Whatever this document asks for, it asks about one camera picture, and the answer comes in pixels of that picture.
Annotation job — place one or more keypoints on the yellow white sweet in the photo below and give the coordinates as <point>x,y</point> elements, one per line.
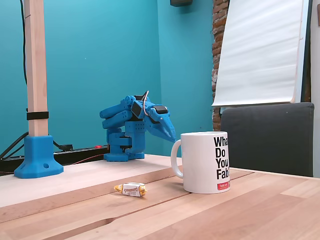
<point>131,190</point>

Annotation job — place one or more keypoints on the white mug black lettering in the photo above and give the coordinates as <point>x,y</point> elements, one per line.
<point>197,162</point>

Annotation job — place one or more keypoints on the black power strip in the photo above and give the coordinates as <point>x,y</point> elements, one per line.
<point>82,155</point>

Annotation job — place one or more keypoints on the pale wooden base board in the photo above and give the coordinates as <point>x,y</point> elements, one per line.
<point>87,175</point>

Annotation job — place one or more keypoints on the white flipchart pad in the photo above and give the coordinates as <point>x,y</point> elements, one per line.
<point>260,50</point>

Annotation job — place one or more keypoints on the black wall box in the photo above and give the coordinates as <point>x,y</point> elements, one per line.
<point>181,2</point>

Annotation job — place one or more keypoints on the blue post base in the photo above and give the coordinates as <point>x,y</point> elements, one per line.
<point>37,160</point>

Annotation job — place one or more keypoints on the wooden post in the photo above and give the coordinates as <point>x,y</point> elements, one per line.
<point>37,62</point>

